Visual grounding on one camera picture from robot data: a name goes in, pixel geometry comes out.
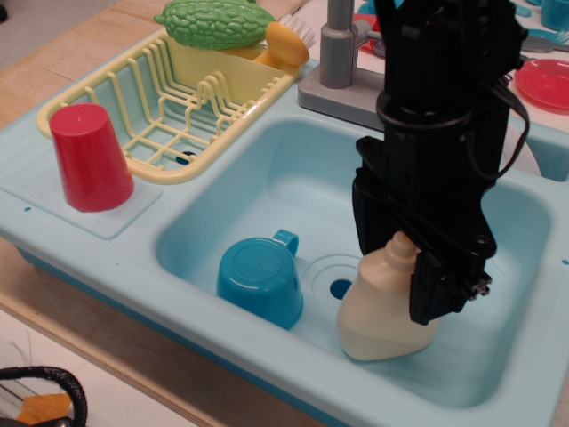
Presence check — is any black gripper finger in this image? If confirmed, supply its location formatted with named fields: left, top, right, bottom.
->
left=409, top=252, right=492, bottom=325

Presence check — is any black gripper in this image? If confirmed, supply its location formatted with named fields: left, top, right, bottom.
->
left=352, top=1, right=527, bottom=262

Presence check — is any cream detergent bottle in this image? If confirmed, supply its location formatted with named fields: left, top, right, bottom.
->
left=336, top=231, right=439, bottom=361

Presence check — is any light blue toy sink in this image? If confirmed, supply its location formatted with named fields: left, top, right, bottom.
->
left=1, top=88, right=568, bottom=426

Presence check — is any yellow dish drying rack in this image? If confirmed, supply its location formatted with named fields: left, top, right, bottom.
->
left=36, top=29, right=301, bottom=184

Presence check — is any blue plastic mug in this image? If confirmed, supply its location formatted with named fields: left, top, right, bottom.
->
left=216, top=230, right=303, bottom=329

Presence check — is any grey toy faucet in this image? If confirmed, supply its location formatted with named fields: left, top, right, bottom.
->
left=298, top=0, right=384, bottom=131

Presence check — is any yellow dish brush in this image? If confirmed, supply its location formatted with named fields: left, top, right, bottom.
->
left=254, top=14, right=316, bottom=68

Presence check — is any small red cup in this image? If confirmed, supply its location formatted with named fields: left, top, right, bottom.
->
left=353, top=13, right=386, bottom=58

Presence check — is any red plate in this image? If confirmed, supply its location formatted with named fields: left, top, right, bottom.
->
left=514, top=59, right=568, bottom=114

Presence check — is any grey toy fork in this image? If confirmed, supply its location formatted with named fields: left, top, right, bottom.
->
left=521, top=36, right=555, bottom=52

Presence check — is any green bitter gourd toy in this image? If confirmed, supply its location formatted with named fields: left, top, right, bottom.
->
left=154, top=1, right=275, bottom=51

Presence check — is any teal toy utensil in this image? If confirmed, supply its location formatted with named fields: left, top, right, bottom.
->
left=528, top=28, right=569, bottom=44

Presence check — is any blue cup far right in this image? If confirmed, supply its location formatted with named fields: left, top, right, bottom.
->
left=541, top=0, right=569, bottom=30

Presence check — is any red plastic cup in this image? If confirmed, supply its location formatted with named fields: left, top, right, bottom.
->
left=49, top=103, right=134, bottom=213

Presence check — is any orange tape piece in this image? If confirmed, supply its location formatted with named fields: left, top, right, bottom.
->
left=16, top=393, right=71, bottom=425

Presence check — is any yellow handled white spatula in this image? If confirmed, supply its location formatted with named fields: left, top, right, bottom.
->
left=501, top=124, right=541, bottom=176

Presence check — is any black braided cable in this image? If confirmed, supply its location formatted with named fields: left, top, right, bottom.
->
left=0, top=365, right=88, bottom=427

